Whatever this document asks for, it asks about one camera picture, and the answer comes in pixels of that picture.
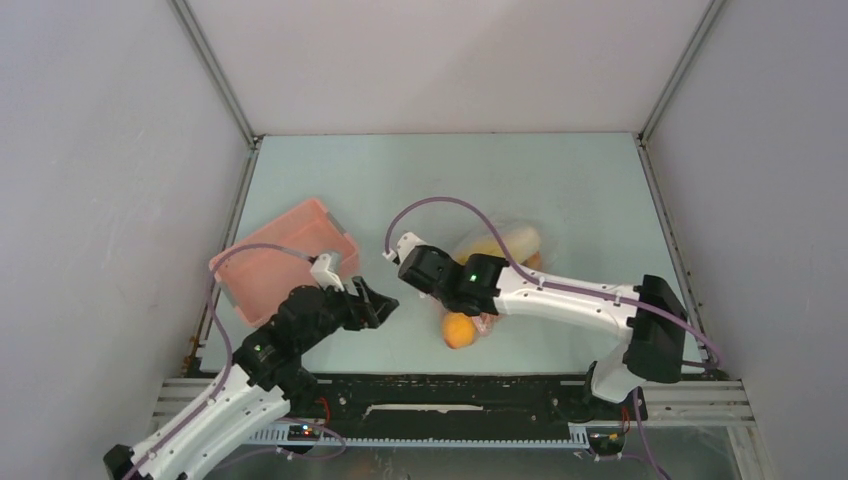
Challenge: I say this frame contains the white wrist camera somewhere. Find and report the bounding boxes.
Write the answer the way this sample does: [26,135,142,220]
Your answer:
[382,232,427,265]
[310,251,345,292]

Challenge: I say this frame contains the aluminium frame post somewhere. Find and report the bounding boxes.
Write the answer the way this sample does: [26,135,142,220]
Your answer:
[637,0,729,146]
[168,0,259,150]

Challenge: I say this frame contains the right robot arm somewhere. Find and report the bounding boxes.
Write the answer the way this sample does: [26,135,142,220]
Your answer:
[392,244,688,418]

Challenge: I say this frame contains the white cable duct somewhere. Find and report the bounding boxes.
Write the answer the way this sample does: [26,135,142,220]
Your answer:
[242,422,590,450]

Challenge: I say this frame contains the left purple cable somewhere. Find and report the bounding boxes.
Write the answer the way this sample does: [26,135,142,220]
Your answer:
[119,243,319,480]

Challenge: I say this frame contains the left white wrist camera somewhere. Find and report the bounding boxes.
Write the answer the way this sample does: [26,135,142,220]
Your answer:
[310,251,345,292]

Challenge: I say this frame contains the pink plastic basket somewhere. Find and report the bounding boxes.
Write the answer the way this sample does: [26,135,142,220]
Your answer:
[209,197,359,328]

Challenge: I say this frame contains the left aluminium frame post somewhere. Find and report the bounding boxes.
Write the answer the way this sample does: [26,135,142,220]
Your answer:
[168,0,259,150]

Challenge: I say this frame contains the clear zip top bag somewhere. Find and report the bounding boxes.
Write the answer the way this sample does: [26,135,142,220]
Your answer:
[433,218,548,339]

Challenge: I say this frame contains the right aluminium frame post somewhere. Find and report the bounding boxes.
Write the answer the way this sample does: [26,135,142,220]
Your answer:
[637,0,729,146]

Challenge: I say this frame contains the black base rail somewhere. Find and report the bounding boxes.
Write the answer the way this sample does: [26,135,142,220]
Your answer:
[289,374,648,440]

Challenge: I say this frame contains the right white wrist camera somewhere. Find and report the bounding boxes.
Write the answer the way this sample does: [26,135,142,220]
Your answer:
[382,232,427,265]

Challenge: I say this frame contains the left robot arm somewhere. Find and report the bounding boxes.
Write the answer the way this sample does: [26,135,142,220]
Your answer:
[103,276,399,479]

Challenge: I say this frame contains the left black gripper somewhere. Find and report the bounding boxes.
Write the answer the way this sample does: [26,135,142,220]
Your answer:
[299,275,398,352]

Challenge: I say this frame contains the fake orange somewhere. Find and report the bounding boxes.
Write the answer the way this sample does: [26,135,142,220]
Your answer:
[441,312,478,349]

